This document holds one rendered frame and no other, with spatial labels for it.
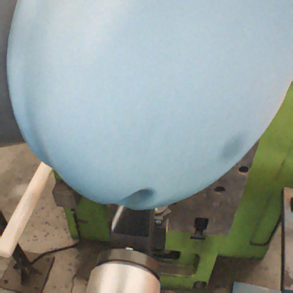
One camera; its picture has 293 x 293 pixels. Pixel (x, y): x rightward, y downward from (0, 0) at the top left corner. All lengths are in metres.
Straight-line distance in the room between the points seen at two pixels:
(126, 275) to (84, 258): 1.21
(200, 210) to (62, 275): 0.79
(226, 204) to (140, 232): 0.58
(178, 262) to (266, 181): 0.47
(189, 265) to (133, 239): 0.97
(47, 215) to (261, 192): 1.07
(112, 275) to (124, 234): 0.05
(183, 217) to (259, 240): 0.57
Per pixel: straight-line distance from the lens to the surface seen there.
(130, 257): 0.32
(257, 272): 1.54
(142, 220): 0.33
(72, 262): 1.52
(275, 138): 1.00
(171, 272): 1.29
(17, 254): 1.37
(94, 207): 1.33
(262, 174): 1.10
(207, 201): 0.88
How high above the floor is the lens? 1.30
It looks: 41 degrees down
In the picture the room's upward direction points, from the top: straight up
